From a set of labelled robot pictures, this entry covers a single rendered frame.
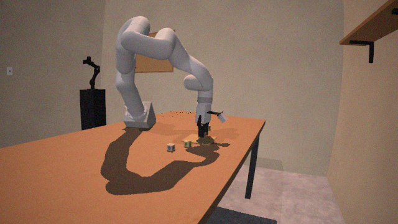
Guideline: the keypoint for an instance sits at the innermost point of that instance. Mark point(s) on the orange flat mat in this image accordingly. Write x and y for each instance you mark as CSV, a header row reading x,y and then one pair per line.
x,y
197,140

